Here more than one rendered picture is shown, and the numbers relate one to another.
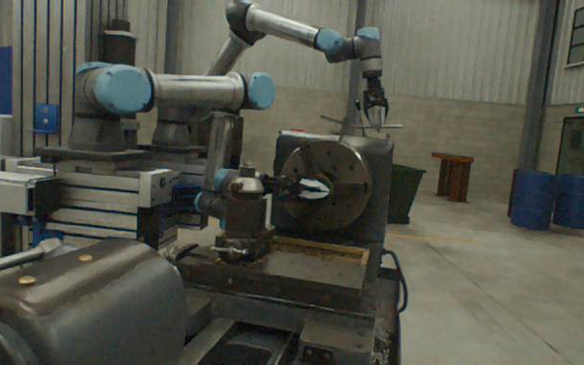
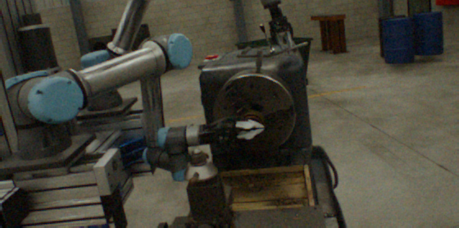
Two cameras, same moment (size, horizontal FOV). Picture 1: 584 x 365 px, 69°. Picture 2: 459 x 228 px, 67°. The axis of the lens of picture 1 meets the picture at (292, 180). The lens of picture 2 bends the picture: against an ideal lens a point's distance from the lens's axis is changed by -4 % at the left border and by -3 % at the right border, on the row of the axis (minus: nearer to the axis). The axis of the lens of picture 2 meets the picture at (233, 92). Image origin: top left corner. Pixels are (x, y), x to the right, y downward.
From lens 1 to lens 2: 27 cm
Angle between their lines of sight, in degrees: 8
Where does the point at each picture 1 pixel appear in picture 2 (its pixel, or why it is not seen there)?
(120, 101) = (56, 114)
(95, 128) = (38, 136)
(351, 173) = (276, 99)
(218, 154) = (153, 112)
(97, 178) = (55, 180)
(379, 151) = (293, 69)
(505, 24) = not seen: outside the picture
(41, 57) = not seen: outside the picture
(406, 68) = not seen: outside the picture
